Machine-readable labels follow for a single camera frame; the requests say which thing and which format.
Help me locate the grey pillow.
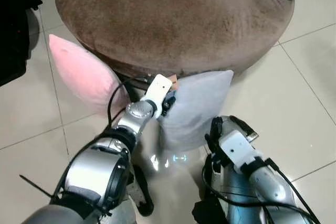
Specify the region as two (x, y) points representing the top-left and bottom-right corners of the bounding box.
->
(157, 69), (235, 154)

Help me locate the small brown sofa tag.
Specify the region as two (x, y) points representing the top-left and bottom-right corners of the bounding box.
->
(169, 77), (181, 90)

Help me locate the brown round velvet sofa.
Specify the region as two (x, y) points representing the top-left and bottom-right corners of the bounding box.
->
(55, 0), (318, 80)

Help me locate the pink pillow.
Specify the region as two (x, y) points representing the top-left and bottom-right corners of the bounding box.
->
(48, 34), (132, 117)

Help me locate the robot right leg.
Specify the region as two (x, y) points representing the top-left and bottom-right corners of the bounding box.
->
(192, 166), (268, 224)

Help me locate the robot leg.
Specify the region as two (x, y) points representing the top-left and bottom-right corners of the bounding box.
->
(118, 164), (154, 224)
(192, 166), (268, 224)

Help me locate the robot left leg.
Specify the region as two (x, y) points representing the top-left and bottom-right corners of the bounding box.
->
(118, 164), (154, 224)

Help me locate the black suitcase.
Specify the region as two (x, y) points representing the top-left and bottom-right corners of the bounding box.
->
(0, 0), (43, 86)

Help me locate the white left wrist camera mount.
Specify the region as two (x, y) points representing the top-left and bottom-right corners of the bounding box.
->
(141, 74), (174, 104)

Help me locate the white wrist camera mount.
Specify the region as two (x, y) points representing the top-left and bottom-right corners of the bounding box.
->
(141, 74), (174, 104)
(216, 130), (263, 175)

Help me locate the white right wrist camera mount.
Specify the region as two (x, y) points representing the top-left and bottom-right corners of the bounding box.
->
(216, 130), (263, 175)

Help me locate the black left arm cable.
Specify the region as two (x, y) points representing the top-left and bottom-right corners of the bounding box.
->
(108, 77), (153, 127)

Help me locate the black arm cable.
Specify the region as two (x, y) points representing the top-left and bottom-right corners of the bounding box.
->
(202, 156), (316, 224)
(108, 77), (153, 127)

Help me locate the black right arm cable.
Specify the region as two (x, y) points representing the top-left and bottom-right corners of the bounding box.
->
(202, 156), (316, 224)

